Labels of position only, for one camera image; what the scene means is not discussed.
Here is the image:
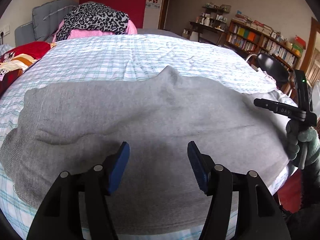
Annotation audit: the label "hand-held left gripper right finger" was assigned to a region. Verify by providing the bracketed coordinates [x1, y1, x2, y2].
[187, 141, 292, 240]

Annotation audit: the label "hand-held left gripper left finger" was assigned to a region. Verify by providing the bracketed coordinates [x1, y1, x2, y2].
[26, 141, 130, 240]

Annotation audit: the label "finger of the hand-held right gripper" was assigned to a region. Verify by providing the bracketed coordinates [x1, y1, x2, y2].
[254, 98, 278, 113]

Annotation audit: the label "grey pants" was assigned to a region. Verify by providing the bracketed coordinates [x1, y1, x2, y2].
[0, 65, 298, 233]

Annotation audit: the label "person's right hand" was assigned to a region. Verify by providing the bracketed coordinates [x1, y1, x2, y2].
[286, 120, 320, 167]

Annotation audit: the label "white cloth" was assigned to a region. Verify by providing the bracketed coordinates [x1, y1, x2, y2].
[256, 67, 277, 83]

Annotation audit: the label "black chair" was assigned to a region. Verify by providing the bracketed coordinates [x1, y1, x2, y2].
[244, 52, 292, 90]

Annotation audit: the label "red box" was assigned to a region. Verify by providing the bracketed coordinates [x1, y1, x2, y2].
[294, 35, 307, 49]

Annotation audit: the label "wooden bookshelf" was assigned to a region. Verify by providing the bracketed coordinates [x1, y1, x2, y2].
[226, 17, 303, 80]

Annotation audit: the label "stack of books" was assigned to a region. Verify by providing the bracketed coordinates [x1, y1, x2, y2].
[235, 14, 274, 37]

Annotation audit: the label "red rug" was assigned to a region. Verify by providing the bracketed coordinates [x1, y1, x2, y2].
[276, 169, 303, 212]

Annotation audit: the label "dark wooden desk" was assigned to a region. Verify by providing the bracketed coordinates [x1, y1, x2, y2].
[189, 21, 227, 46]

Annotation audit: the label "white storage box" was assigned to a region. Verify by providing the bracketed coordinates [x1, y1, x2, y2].
[182, 29, 199, 40]

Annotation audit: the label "small wooden desk shelf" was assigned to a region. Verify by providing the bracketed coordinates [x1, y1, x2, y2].
[199, 3, 232, 27]

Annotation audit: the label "plaid bed sheet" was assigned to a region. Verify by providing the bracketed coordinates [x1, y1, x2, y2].
[0, 34, 300, 240]

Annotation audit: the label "grey mattress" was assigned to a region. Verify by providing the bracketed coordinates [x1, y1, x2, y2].
[137, 28, 187, 40]

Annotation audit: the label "dark doorway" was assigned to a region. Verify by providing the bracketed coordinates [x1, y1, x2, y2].
[158, 0, 177, 30]

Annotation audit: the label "red printed blanket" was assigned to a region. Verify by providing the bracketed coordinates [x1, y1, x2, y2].
[0, 41, 54, 95]

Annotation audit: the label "leopard print cloth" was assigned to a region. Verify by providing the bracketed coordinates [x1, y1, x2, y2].
[55, 2, 130, 42]

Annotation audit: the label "red wardrobe panel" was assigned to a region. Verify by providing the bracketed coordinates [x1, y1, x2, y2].
[79, 0, 149, 29]

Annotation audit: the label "grey padded headboard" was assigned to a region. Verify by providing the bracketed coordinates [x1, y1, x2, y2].
[14, 0, 80, 47]

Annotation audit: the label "wooden door frame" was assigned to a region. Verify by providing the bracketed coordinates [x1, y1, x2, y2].
[300, 17, 320, 85]

